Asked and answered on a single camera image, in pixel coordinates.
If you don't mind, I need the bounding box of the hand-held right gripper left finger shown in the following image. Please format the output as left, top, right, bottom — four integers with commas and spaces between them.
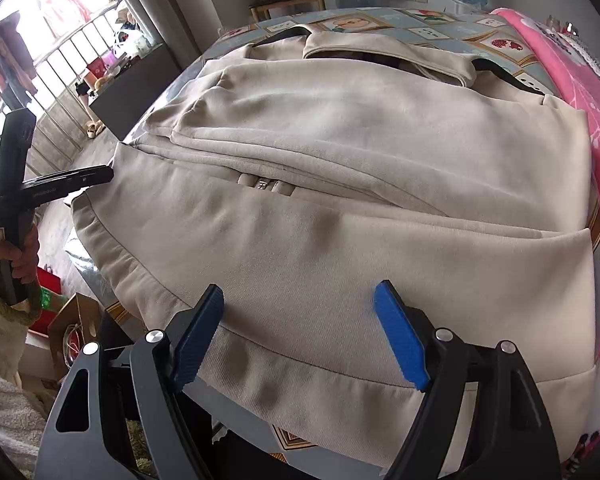
35, 284, 226, 480

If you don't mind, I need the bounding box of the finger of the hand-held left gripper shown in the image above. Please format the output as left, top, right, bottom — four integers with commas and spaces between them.
55, 165, 115, 196

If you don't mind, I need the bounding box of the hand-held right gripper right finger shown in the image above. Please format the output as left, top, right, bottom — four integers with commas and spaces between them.
374, 280, 563, 480

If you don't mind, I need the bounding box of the beige zip jacket black trim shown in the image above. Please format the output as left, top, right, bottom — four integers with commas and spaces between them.
71, 24, 598, 468

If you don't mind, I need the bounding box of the person's left forearm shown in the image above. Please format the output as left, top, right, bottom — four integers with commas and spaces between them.
0, 260, 43, 376

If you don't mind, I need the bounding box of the person's left hand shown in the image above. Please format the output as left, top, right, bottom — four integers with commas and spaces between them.
0, 225, 41, 302

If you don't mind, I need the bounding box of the hanging dark garment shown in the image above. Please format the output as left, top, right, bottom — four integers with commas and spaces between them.
0, 12, 38, 108

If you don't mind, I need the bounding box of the dark low cabinet with clutter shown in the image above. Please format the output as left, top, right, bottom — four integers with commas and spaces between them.
89, 42, 183, 141

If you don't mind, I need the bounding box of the red gift bag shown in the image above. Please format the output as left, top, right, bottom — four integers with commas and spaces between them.
27, 266, 63, 336

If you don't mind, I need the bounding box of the metal window railing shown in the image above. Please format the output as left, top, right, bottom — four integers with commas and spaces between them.
0, 0, 126, 241

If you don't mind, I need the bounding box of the white plastic bag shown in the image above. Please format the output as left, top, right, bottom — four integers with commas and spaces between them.
112, 30, 153, 58

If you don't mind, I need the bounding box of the hanging pink cloth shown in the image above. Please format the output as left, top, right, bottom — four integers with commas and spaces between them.
45, 0, 103, 36

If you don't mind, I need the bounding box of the grey curtain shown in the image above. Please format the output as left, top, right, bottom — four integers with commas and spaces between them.
102, 0, 206, 61

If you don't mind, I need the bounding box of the patterned plastic tablecloth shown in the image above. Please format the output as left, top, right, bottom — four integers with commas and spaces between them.
62, 6, 600, 466

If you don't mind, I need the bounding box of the pink floral blanket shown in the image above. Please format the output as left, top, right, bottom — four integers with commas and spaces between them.
490, 7, 600, 466

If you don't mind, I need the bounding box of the white lace cloth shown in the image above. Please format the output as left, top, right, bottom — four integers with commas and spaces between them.
550, 20, 600, 91

